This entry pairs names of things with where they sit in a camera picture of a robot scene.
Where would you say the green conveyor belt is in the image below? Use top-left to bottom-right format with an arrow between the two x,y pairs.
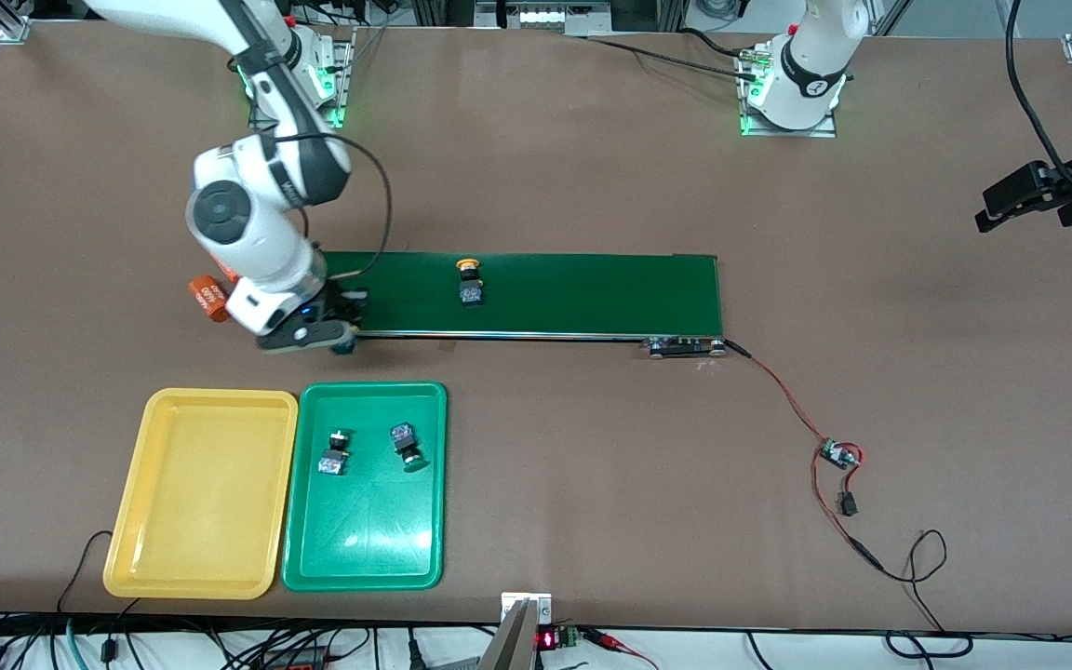
317,249 -> 728,360

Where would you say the red clip lead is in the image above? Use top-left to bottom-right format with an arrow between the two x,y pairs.
581,629 -> 660,670

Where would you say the thin black looped cable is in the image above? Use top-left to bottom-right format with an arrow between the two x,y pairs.
876,529 -> 976,660

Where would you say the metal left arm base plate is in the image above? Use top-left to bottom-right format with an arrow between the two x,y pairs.
739,47 -> 839,139

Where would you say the green push button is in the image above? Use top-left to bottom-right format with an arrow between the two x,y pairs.
318,429 -> 354,476
389,422 -> 429,473

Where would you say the red black power cable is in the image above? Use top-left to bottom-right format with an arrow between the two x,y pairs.
722,340 -> 886,570

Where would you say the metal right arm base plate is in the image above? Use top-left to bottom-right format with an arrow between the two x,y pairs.
248,26 -> 355,129

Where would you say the teal cable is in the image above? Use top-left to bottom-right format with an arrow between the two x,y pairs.
64,616 -> 92,670

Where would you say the yellow plastic tray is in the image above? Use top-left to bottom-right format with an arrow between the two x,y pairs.
103,388 -> 300,600

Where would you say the small green circuit board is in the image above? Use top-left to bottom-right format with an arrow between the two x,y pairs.
820,437 -> 864,472

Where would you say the green plastic tray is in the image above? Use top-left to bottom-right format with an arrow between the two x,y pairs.
281,382 -> 449,593

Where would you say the silver mounting bracket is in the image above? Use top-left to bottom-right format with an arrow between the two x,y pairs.
502,593 -> 554,624

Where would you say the long black table cable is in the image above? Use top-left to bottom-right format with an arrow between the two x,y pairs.
562,33 -> 765,80

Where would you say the grey light box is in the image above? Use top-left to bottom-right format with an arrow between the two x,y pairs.
474,0 -> 613,31

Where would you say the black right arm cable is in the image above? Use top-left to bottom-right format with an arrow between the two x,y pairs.
271,132 -> 394,280

